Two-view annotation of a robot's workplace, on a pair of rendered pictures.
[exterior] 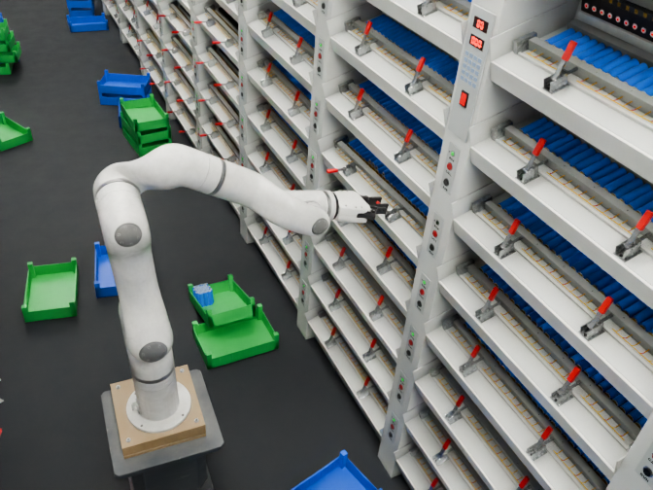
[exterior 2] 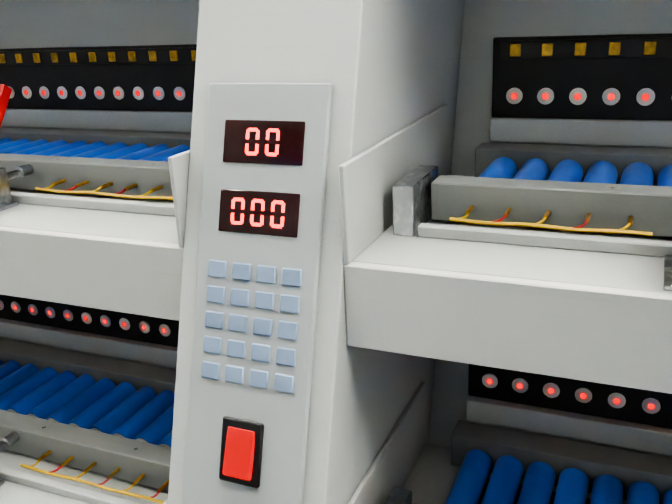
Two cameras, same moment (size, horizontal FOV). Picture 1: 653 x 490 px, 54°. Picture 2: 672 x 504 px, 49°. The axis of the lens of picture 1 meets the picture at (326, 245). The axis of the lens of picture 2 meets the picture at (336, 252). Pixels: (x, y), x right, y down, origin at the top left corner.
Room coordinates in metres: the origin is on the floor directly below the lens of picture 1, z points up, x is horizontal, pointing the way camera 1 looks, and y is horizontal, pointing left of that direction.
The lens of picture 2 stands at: (0.99, -0.07, 1.50)
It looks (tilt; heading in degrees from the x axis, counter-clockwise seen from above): 3 degrees down; 322
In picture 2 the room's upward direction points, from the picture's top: 4 degrees clockwise
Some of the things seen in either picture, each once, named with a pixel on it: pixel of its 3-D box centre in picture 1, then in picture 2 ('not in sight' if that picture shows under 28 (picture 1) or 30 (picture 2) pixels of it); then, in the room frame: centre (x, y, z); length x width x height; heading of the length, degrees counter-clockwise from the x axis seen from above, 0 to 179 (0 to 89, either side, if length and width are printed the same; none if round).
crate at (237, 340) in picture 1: (235, 334); not in sight; (1.83, 0.33, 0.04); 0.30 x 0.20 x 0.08; 119
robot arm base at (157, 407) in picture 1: (155, 387); not in sight; (1.22, 0.46, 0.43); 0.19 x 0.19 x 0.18
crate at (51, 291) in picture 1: (51, 288); not in sight; (2.00, 1.15, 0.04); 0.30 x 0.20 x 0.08; 19
